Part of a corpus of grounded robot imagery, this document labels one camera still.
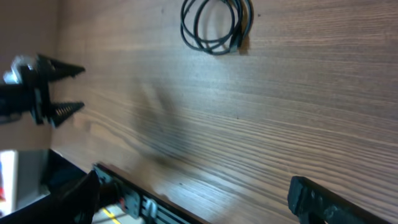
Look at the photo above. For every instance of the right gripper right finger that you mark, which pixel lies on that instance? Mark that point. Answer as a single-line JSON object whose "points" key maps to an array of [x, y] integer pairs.
{"points": [[314, 204]]}

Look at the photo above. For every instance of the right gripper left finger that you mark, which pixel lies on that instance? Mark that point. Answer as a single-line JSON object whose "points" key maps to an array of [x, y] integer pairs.
{"points": [[62, 202]]}

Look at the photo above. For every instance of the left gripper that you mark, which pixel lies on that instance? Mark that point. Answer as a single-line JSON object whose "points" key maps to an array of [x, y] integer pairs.
{"points": [[36, 96]]}

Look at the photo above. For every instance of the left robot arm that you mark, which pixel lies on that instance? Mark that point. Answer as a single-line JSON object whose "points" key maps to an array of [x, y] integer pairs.
{"points": [[11, 101]]}

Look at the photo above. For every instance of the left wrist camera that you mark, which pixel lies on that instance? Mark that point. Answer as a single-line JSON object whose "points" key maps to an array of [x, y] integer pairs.
{"points": [[14, 75]]}

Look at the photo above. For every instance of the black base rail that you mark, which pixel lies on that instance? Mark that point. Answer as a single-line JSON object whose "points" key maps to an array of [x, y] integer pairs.
{"points": [[103, 186]]}

